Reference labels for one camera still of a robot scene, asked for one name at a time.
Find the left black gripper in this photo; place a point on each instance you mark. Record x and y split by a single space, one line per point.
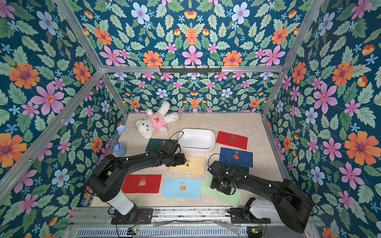
181 160

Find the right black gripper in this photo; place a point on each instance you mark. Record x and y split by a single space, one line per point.
213 168

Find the yellow envelope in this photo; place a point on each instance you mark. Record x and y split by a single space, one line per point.
192 166

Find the white plastic storage box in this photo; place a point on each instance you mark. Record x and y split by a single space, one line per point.
197 140

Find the light blue envelope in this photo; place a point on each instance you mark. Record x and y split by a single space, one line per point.
182 188

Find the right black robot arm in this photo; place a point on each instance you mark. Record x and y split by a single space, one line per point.
291 205

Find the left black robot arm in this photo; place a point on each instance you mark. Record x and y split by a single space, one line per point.
107 179

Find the dark green envelope left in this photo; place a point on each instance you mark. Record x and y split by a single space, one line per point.
155 144

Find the dark green envelope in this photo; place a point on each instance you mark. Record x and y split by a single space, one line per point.
244 168
155 144

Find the light green envelope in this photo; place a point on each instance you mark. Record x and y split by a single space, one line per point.
232 200

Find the dark green envelope right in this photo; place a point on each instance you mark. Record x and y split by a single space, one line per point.
244 168

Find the navy blue envelope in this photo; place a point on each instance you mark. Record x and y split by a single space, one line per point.
236 157

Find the white teddy bear pink shirt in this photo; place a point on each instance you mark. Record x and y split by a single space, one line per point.
156 121

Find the red envelope gold sticker back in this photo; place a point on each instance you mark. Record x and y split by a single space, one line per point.
233 140

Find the red envelope front left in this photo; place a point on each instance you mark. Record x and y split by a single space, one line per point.
142 184

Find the small green circuit board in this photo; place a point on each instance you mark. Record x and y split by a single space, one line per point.
255 232

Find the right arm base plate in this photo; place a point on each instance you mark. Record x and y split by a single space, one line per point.
238 216

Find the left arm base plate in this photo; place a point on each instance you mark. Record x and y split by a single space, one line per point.
140 216

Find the black hook rail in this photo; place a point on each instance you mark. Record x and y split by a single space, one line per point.
188 69

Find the aluminium front rail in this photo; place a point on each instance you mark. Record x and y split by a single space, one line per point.
104 215

